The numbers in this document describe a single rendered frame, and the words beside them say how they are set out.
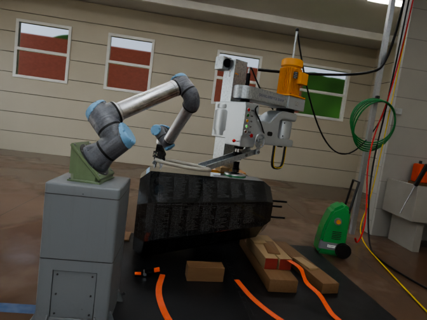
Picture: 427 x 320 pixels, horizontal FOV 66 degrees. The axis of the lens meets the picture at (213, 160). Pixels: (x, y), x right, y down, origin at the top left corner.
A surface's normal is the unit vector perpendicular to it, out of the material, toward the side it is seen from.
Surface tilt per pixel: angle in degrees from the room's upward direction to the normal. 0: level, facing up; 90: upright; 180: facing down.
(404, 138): 90
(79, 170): 90
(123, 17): 90
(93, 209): 90
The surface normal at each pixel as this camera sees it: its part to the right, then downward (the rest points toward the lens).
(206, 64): 0.10, 0.11
